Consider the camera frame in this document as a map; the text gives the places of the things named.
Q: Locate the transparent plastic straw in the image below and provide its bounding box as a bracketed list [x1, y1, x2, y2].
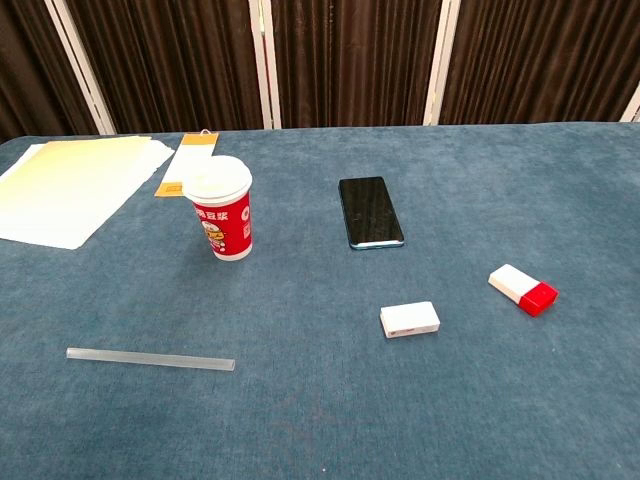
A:
[65, 347, 237, 374]

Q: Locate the red paper cup white lid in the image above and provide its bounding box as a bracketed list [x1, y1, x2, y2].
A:
[181, 154, 254, 263]

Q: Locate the black rectangular sponge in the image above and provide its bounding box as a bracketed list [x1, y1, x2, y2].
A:
[338, 175, 405, 251]

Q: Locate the small white box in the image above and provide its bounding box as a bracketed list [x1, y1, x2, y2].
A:
[379, 300, 442, 342]

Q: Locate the orange and white card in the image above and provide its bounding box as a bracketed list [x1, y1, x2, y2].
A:
[153, 128, 220, 199]

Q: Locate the blue table cloth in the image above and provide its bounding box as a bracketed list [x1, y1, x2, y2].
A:
[0, 119, 640, 480]

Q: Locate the dark brown curtain panel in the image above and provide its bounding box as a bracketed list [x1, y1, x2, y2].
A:
[66, 0, 265, 134]
[269, 0, 444, 129]
[439, 0, 640, 126]
[0, 0, 99, 144]

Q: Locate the white box with red cap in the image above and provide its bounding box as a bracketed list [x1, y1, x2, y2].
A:
[487, 263, 560, 318]

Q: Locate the stack of pale yellow paper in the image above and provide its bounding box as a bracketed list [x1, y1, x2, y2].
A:
[0, 134, 176, 251]

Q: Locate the white partition frame post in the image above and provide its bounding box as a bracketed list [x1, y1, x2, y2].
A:
[422, 0, 461, 126]
[43, 0, 117, 135]
[619, 82, 640, 124]
[248, 0, 282, 130]

